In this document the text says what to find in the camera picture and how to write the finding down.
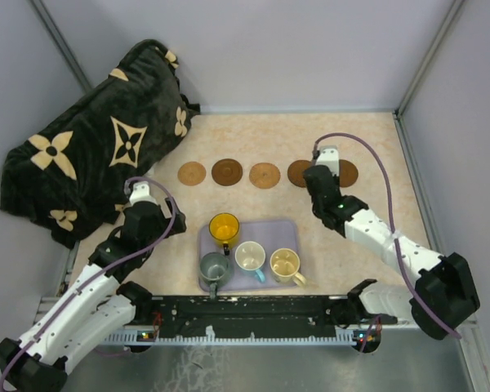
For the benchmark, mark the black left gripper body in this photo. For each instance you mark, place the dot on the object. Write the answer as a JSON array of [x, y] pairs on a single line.
[[162, 225]]

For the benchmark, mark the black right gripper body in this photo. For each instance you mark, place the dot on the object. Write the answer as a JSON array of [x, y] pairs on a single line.
[[316, 207]]

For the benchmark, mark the light brown wooden coaster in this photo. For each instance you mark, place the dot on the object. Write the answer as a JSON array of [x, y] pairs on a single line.
[[349, 173]]

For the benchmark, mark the woven rattan coaster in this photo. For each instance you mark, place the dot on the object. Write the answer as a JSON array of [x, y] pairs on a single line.
[[264, 175], [191, 173]]

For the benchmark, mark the beige mug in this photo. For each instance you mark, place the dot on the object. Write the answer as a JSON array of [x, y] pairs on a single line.
[[285, 266]]

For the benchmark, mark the dark brown wooden coaster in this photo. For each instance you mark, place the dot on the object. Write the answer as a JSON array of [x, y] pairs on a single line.
[[227, 172]]

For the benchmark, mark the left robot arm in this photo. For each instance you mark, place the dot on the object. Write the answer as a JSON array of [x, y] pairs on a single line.
[[99, 302]]

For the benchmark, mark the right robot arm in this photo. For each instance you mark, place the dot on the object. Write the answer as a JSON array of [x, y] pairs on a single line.
[[439, 292]]

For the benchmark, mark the yellow mug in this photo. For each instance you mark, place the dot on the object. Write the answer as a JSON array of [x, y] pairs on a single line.
[[224, 229]]

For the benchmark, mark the grey green mug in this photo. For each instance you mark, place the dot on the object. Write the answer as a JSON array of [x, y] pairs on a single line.
[[215, 270]]

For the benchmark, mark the black floral plush blanket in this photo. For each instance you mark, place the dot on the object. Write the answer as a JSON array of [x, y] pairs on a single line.
[[69, 177]]

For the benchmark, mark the cream mug blue handle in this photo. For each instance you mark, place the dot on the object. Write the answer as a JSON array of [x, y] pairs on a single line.
[[250, 257]]

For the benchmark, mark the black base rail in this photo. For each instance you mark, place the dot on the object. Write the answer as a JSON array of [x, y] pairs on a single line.
[[285, 316]]

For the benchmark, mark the aluminium frame front rail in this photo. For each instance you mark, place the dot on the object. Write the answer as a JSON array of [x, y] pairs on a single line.
[[144, 336]]

